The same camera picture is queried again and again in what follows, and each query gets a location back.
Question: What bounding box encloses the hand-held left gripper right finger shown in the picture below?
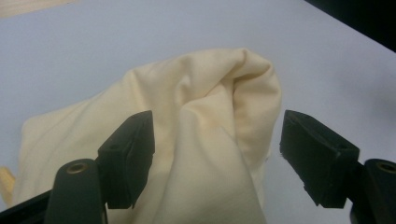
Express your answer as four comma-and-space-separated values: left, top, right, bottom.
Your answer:
278, 108, 361, 209

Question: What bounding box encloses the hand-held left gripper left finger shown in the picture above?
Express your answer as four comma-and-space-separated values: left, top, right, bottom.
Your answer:
96, 109, 156, 210

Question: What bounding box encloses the cream cloth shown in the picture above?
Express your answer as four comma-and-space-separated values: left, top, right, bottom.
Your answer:
11, 47, 283, 224

